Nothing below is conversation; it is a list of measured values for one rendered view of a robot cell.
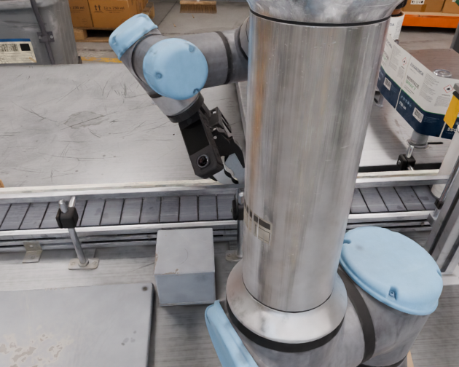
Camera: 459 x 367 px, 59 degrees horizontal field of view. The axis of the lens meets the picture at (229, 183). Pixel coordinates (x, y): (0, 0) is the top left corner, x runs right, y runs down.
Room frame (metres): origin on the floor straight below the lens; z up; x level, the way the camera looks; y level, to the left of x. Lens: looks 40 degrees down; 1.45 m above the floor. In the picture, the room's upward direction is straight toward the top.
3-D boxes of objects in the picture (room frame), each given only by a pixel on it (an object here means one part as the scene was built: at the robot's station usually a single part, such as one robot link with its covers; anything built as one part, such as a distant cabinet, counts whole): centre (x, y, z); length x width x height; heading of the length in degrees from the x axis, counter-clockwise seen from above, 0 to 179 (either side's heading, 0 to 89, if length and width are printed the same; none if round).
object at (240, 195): (0.54, -0.02, 0.91); 0.07 x 0.03 x 0.16; 4
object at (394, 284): (0.29, -0.17, 1.04); 0.13 x 0.12 x 0.14; 116
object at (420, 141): (0.84, -0.46, 0.97); 0.05 x 0.05 x 0.19
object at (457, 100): (0.63, -0.39, 1.09); 0.03 x 0.01 x 0.06; 4
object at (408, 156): (0.73, -0.39, 0.89); 0.03 x 0.03 x 0.12; 4
